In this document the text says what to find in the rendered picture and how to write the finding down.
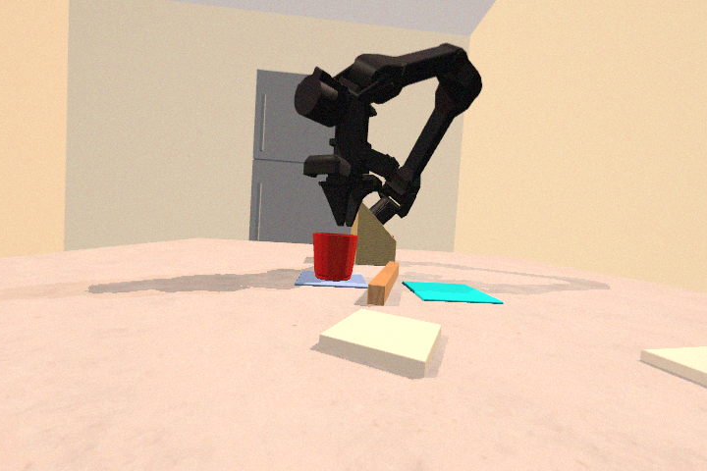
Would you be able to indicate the orange wooden bar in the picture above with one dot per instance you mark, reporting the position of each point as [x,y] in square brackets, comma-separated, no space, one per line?
[380,287]

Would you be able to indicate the red cup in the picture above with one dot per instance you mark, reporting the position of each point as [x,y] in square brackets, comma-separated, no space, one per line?
[334,256]

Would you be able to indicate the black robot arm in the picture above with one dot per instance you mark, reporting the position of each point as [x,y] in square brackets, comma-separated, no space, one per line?
[344,102]

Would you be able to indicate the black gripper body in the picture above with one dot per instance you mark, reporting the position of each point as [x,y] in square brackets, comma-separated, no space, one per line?
[339,166]

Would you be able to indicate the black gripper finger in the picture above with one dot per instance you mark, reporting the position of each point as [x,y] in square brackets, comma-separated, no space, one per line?
[338,194]
[354,202]

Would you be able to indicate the peach flat square pad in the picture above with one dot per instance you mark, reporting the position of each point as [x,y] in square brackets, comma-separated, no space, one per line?
[690,362]

